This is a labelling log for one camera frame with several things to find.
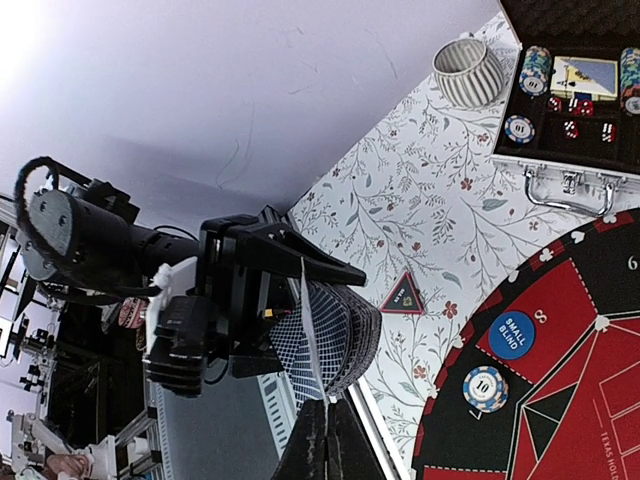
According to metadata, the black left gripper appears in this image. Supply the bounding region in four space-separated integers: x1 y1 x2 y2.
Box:
14 157 366 378

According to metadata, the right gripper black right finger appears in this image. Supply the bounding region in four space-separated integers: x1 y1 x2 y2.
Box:
327 400 386 480

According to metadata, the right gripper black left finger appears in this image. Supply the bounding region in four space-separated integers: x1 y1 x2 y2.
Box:
272 400 327 480

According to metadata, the single blue playing card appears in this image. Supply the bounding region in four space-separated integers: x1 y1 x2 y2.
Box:
300 259 330 409

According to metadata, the poker chip stack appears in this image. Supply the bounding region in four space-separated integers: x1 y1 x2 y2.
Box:
462 366 508 412

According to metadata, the blue small blind button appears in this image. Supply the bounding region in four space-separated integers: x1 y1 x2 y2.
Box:
488 311 536 360

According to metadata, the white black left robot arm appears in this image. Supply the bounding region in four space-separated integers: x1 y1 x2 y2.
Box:
12 157 366 398

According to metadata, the black triangular card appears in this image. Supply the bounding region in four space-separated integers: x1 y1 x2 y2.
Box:
379 271 424 315

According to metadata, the round red black poker mat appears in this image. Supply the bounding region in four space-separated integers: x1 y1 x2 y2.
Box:
412 209 639 479

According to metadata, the striped grey cup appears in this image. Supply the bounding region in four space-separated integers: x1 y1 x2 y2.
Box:
433 36 504 109

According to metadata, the loose poker chip in case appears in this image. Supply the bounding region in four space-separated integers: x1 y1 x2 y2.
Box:
504 115 536 145

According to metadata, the left poker chip row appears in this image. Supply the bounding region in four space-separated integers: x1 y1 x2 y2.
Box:
519 46 552 97

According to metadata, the poker chip row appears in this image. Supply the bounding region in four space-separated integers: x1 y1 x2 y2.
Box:
519 46 552 97
619 47 640 116

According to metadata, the aluminium poker chip case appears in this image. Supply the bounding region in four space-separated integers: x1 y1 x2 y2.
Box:
492 1 639 217

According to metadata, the red dice set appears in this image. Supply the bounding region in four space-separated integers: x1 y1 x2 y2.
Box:
545 96 618 144

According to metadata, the boxed playing card deck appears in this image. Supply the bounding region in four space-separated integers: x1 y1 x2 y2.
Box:
550 56 619 101

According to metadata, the right poker chip row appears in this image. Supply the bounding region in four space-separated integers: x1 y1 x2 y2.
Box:
619 47 640 116

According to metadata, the aluminium front rail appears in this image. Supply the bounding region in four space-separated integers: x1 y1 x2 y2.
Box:
114 204 401 480

